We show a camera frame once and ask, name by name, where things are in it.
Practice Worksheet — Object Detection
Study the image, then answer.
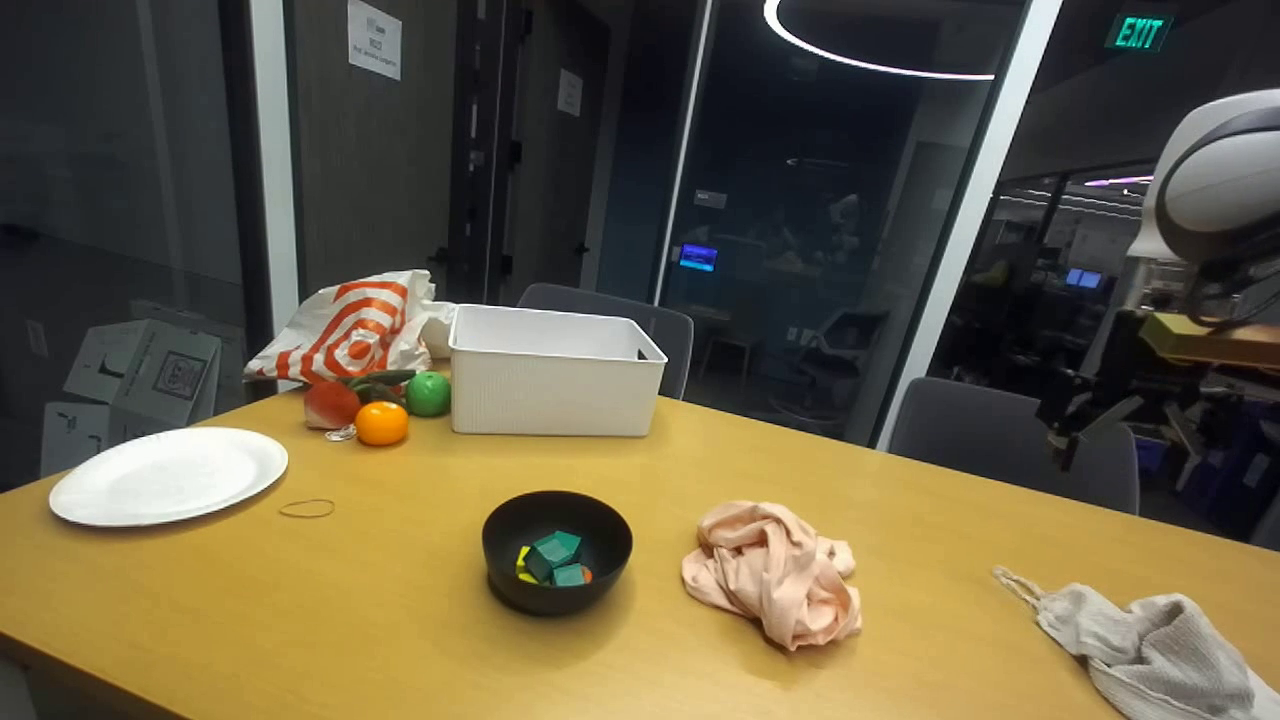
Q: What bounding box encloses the green exit sign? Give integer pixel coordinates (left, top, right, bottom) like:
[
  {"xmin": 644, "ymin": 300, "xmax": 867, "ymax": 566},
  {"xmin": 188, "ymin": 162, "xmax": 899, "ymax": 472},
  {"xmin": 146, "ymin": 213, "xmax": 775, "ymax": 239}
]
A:
[{"xmin": 1099, "ymin": 12, "xmax": 1182, "ymax": 55}]

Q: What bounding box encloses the green apple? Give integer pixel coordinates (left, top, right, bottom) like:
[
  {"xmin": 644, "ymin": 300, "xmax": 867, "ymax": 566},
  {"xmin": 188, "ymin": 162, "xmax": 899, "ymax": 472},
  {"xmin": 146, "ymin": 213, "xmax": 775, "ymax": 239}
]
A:
[{"xmin": 403, "ymin": 367, "xmax": 457, "ymax": 419}]

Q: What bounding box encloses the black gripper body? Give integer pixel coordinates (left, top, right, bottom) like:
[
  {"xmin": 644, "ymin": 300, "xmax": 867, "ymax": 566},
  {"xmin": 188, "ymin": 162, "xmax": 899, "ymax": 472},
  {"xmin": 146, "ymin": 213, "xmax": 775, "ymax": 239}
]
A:
[{"xmin": 1093, "ymin": 308, "xmax": 1213, "ymax": 404}]

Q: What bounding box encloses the white plastic bin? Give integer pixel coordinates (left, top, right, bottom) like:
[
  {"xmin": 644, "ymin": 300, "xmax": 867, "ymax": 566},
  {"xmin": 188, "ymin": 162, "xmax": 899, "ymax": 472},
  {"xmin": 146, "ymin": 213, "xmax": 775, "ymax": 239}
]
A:
[{"xmin": 444, "ymin": 303, "xmax": 673, "ymax": 439}]

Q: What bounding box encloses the large teal block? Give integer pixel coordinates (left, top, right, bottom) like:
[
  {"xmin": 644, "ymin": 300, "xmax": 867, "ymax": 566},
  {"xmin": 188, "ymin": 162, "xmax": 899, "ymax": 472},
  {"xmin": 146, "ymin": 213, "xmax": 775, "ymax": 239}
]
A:
[{"xmin": 534, "ymin": 527, "xmax": 588, "ymax": 573}]

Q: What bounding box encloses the red fruit toy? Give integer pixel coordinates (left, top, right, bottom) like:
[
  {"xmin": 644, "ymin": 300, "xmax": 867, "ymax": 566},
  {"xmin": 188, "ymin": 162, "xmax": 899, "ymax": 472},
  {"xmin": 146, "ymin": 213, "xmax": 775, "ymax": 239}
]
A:
[{"xmin": 300, "ymin": 378, "xmax": 363, "ymax": 435}]

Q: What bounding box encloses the large white paper sign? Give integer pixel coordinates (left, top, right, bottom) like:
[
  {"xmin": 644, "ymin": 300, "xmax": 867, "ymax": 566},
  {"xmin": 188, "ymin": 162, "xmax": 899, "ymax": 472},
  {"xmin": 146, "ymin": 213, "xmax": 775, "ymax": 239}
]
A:
[{"xmin": 345, "ymin": 0, "xmax": 410, "ymax": 85}]

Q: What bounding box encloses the large cardboard box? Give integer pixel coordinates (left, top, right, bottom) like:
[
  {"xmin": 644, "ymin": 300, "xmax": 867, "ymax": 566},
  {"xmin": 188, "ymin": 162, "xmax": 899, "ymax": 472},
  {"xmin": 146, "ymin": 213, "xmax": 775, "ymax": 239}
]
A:
[{"xmin": 61, "ymin": 316, "xmax": 229, "ymax": 431}]

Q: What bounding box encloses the orange fruit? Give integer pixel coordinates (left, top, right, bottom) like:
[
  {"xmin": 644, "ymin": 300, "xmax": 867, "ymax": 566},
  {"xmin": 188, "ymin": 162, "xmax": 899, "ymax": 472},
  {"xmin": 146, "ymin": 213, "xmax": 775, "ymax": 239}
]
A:
[{"xmin": 352, "ymin": 395, "xmax": 417, "ymax": 452}]

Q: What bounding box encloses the black bowl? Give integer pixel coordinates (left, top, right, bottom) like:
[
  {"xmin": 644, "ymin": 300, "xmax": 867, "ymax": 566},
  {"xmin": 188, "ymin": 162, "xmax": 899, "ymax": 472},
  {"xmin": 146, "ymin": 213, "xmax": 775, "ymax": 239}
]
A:
[{"xmin": 482, "ymin": 488, "xmax": 636, "ymax": 619}]

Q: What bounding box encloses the white round plate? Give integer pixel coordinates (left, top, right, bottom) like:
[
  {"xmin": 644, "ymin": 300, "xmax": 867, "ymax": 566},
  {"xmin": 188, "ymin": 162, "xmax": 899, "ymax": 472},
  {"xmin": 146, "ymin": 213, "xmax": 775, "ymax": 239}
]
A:
[{"xmin": 44, "ymin": 424, "xmax": 293, "ymax": 534}]

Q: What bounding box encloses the pink shirt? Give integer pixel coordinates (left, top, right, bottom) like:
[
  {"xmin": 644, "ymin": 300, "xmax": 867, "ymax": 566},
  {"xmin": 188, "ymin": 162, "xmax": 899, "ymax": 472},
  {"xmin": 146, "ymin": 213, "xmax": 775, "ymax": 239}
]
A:
[{"xmin": 678, "ymin": 497, "xmax": 867, "ymax": 655}]

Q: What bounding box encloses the orange and white striped bag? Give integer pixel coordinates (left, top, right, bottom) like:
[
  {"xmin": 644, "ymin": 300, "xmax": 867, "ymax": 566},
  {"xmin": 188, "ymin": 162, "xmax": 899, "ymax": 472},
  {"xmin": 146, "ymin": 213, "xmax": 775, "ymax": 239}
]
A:
[{"xmin": 241, "ymin": 268, "xmax": 452, "ymax": 392}]

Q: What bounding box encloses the tan wrist camera mount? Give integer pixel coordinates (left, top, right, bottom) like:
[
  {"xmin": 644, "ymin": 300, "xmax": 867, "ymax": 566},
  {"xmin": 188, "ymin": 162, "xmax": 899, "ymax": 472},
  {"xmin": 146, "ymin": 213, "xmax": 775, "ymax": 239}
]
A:
[{"xmin": 1139, "ymin": 308, "xmax": 1280, "ymax": 382}]

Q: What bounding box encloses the white terry towel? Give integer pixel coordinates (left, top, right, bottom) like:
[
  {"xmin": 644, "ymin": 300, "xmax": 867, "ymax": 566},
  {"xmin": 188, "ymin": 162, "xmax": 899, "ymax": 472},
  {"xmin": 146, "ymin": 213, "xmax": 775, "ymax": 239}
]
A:
[{"xmin": 993, "ymin": 566, "xmax": 1280, "ymax": 720}]

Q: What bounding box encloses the small cardboard box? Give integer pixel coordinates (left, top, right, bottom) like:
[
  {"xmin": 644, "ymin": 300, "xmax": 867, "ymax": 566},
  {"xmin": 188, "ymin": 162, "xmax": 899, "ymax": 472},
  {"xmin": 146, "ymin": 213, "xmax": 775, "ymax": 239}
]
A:
[{"xmin": 36, "ymin": 395, "xmax": 119, "ymax": 479}]

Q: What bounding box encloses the dark green vegetable toy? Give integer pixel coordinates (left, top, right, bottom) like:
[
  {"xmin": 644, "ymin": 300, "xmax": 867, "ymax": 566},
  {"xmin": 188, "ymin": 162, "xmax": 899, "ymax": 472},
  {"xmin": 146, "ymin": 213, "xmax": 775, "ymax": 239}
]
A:
[{"xmin": 349, "ymin": 365, "xmax": 420, "ymax": 395}]

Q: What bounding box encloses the small paper notice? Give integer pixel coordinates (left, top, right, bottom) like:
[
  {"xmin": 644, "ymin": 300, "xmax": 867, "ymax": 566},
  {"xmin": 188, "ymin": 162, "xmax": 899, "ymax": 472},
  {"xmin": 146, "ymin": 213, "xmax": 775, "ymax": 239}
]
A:
[{"xmin": 552, "ymin": 65, "xmax": 588, "ymax": 122}]

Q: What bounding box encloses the ring ceiling light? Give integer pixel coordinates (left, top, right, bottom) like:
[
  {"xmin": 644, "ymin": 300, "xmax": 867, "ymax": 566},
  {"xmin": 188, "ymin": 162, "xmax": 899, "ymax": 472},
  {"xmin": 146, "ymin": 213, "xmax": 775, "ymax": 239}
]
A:
[{"xmin": 759, "ymin": 0, "xmax": 1005, "ymax": 88}]

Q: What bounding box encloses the blue lit screen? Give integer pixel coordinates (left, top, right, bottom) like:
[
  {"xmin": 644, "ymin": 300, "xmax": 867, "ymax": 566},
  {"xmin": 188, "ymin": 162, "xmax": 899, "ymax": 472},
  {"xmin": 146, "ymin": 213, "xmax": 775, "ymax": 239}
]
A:
[{"xmin": 673, "ymin": 239, "xmax": 723, "ymax": 282}]

